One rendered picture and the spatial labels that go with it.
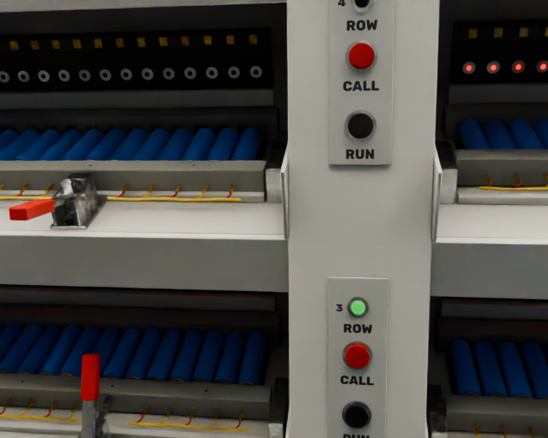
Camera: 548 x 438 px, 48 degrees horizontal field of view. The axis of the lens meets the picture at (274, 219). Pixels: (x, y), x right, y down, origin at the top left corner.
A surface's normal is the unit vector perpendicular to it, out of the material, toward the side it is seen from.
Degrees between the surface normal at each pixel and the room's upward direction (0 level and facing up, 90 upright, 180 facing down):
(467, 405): 21
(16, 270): 111
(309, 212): 90
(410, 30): 90
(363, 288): 90
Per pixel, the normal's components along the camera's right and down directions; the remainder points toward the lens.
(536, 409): -0.06, -0.86
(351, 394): -0.13, 0.16
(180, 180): -0.12, 0.51
